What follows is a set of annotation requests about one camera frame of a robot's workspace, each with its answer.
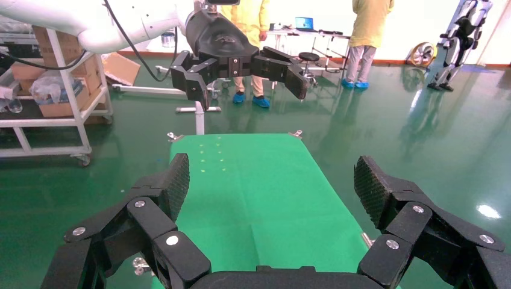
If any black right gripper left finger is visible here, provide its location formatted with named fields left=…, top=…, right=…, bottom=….
left=40, top=152, right=212, bottom=289

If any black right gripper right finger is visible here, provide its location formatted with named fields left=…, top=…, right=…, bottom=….
left=353, top=155, right=511, bottom=289

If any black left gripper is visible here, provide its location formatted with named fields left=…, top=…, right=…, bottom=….
left=170, top=8, right=309, bottom=111

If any flat cardboard sheet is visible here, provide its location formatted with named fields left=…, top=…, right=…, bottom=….
left=101, top=52, right=141, bottom=87

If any brown cardboard box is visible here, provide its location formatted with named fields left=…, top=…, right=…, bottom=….
left=11, top=60, right=52, bottom=82
left=39, top=85, right=90, bottom=119
left=81, top=55, right=102, bottom=95
left=31, top=25, right=83, bottom=67

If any white metal stand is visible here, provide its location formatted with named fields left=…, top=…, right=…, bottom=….
left=111, top=81, right=224, bottom=135

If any person in beige trousers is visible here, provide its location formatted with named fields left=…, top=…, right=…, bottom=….
left=219, top=0, right=271, bottom=109

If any black round stool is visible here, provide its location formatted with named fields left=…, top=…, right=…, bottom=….
left=297, top=52, right=320, bottom=87

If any white plastic bucket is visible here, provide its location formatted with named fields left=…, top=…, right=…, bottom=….
left=160, top=31, right=177, bottom=49

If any open laptop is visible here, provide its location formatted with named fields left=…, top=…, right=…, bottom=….
left=294, top=16, right=318, bottom=33

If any white work table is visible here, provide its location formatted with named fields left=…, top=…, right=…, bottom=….
left=265, top=28, right=352, bottom=78

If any green table cloth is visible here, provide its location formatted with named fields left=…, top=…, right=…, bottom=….
left=151, top=132, right=402, bottom=289

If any white wheeled shelf cart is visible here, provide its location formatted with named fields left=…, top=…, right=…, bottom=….
left=0, top=28, right=114, bottom=167

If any yellow-coated person in grey trousers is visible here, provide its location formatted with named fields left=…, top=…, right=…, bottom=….
left=341, top=0, right=395, bottom=90

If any clear plastic bag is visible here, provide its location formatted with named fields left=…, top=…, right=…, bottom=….
left=30, top=70, right=84, bottom=105

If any clear plastic container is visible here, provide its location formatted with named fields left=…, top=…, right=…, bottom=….
left=0, top=85, right=23, bottom=114

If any round yellow floor fan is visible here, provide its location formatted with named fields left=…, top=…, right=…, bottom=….
left=410, top=42, right=438, bottom=68

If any white black humanoid robot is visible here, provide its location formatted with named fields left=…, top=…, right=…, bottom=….
left=427, top=0, right=494, bottom=93

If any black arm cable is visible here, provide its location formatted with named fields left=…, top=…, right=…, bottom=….
left=0, top=49, right=88, bottom=72
left=102, top=0, right=179, bottom=82

